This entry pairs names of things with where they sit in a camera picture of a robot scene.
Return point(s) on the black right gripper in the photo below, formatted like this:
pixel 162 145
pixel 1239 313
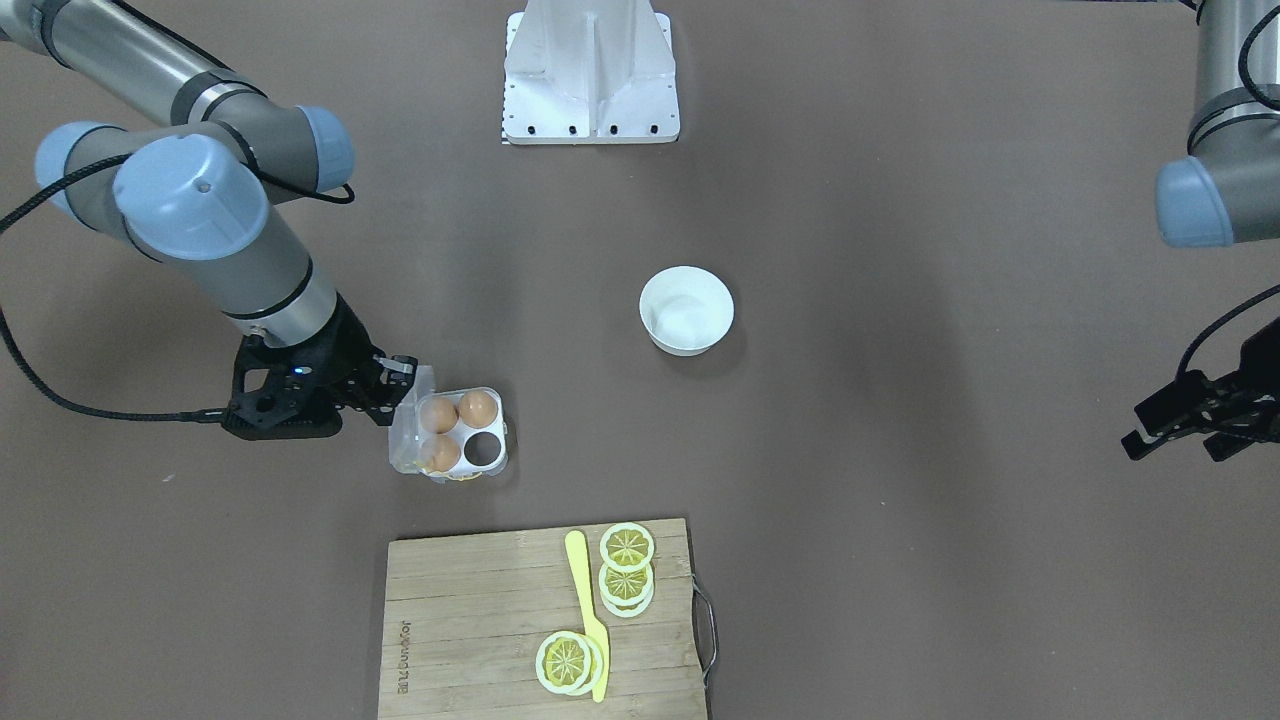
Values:
pixel 345 345

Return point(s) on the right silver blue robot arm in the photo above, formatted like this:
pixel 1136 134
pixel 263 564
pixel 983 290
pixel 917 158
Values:
pixel 200 193

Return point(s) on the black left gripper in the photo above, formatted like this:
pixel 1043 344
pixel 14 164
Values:
pixel 1225 398

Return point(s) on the bamboo cutting board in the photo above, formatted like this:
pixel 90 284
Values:
pixel 464 617

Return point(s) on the brown egg from bowl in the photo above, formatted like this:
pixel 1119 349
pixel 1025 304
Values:
pixel 477 408

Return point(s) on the brown egg in box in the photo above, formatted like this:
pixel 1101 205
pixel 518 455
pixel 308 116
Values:
pixel 441 455
pixel 437 415

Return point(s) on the yellow plastic knife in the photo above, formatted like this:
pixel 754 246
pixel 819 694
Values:
pixel 576 548

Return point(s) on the white pedestal column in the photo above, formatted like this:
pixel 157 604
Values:
pixel 589 73

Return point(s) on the white ceramic bowl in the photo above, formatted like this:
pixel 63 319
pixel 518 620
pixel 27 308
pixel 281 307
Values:
pixel 686 310

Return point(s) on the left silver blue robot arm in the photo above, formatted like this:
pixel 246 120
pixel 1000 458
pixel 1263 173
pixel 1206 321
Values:
pixel 1223 193

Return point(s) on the lemon slice near handle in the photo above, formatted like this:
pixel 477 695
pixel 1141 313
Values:
pixel 626 546

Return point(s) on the clear plastic egg box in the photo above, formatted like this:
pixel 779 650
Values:
pixel 485 452

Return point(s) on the lemon slice by blade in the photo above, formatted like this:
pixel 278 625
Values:
pixel 562 663

